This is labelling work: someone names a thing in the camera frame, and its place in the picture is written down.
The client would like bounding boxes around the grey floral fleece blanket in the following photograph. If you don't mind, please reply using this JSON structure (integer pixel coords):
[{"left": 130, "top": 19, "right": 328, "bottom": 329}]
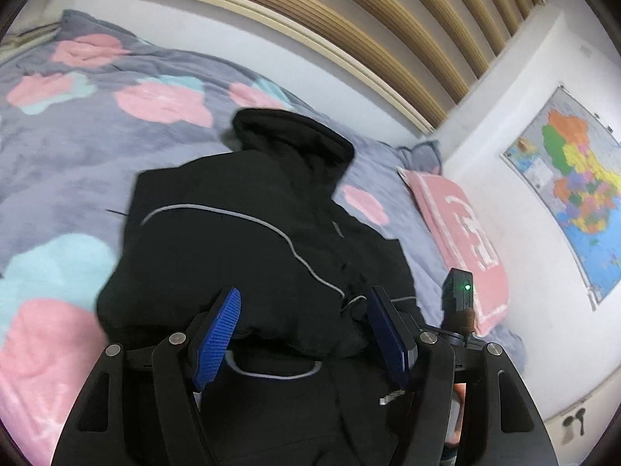
[{"left": 0, "top": 9, "right": 527, "bottom": 466}]

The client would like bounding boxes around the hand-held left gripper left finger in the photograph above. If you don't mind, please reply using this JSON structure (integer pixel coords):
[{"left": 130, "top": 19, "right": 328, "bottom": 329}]
[{"left": 51, "top": 286, "right": 243, "bottom": 466}]

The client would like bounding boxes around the colourful wall map poster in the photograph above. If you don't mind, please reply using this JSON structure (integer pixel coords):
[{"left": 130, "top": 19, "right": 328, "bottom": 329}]
[{"left": 501, "top": 85, "right": 621, "bottom": 311}]

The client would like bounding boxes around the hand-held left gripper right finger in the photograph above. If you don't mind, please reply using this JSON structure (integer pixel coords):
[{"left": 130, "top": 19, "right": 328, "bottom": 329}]
[{"left": 366, "top": 286, "right": 559, "bottom": 466}]

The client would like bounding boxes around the wooden slatted headboard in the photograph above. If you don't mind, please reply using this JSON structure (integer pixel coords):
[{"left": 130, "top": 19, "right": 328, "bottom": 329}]
[{"left": 143, "top": 0, "right": 546, "bottom": 134}]

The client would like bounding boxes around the black jacket with grey piping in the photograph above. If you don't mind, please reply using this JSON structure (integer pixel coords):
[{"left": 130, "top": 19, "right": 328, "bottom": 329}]
[{"left": 95, "top": 108, "right": 467, "bottom": 466}]

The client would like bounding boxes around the pink pillow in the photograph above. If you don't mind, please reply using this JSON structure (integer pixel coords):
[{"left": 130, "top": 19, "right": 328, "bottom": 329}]
[{"left": 397, "top": 167, "right": 510, "bottom": 337}]

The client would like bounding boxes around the person's right hand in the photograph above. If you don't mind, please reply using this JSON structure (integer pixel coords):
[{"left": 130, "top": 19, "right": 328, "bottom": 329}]
[{"left": 456, "top": 308, "right": 481, "bottom": 338}]

